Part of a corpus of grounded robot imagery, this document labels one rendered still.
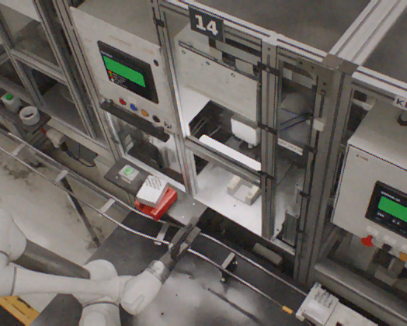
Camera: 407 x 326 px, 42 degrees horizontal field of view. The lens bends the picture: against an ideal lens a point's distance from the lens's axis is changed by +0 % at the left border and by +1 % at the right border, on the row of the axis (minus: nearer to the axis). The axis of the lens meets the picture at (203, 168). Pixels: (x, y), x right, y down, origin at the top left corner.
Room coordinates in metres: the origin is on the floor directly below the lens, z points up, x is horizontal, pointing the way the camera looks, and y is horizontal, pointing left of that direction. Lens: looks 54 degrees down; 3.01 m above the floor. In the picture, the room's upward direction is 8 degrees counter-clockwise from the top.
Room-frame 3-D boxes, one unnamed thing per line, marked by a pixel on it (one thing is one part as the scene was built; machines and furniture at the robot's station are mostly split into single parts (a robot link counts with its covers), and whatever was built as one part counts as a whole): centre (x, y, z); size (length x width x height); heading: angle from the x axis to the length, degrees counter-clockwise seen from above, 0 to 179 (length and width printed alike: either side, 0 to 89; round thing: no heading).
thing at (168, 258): (0.95, 0.18, 1.12); 0.09 x 0.07 x 0.08; 137
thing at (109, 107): (1.49, 0.25, 1.37); 0.36 x 0.04 x 0.04; 47
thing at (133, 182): (1.47, 0.34, 0.97); 0.08 x 0.08 x 0.12; 47
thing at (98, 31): (1.59, 0.16, 1.60); 0.42 x 0.29 x 0.46; 47
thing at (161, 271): (0.90, 0.23, 1.12); 0.09 x 0.06 x 0.09; 47
